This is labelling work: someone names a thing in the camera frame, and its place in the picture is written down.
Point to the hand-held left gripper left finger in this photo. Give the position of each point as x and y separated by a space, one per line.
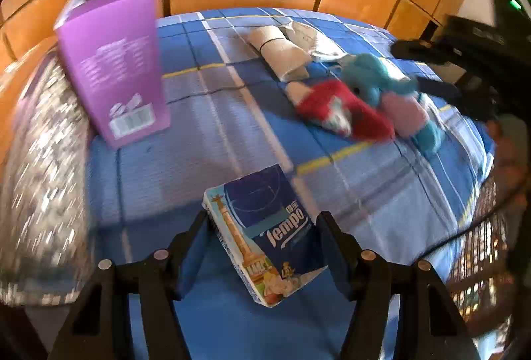
194 258

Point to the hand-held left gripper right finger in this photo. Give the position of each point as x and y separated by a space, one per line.
337 258

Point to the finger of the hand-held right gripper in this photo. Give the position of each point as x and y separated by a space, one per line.
439 88
412 48

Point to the teal plush toy pink dress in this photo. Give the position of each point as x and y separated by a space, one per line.
373 77

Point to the blue tissue pack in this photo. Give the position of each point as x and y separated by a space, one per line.
265 227

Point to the red plush toy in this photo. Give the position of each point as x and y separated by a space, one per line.
344 113

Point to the white plastic packet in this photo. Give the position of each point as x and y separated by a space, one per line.
311 38

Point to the beige towel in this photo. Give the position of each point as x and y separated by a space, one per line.
280 50

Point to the person's right hand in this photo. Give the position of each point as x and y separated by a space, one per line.
508 148

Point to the blue plaid bed cover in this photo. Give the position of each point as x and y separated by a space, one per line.
232 123

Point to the silver ornate tissue box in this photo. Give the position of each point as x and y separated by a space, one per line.
39 177

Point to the purple cardboard box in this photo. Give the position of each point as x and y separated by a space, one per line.
114 65

